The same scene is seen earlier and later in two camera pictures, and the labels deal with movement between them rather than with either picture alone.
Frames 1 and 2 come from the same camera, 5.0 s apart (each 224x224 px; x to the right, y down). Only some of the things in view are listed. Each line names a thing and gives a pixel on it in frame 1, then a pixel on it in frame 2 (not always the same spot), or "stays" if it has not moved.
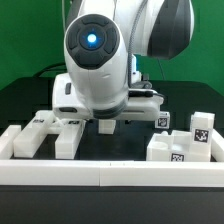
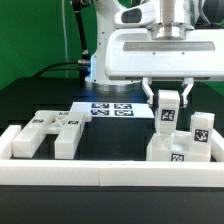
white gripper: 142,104 → 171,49
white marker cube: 106,126 → 167,112
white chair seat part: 174,146 stays
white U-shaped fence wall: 109,173 stays
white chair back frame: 69,132 stays
